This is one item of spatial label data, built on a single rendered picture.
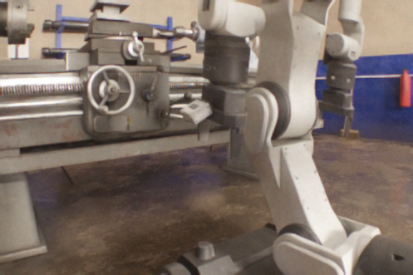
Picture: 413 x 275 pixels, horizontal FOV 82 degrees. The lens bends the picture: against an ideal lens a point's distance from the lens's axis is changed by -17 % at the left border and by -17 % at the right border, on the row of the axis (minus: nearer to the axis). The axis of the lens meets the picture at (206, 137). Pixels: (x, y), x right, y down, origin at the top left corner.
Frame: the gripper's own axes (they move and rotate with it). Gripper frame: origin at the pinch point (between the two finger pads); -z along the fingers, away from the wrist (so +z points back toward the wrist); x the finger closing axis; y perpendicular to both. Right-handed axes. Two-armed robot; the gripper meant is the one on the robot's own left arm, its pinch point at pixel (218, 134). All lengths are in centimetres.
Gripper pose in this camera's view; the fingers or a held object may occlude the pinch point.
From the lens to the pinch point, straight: 56.5
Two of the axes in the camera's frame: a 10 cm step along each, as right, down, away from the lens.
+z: 0.9, -9.5, -3.0
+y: -8.2, 0.9, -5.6
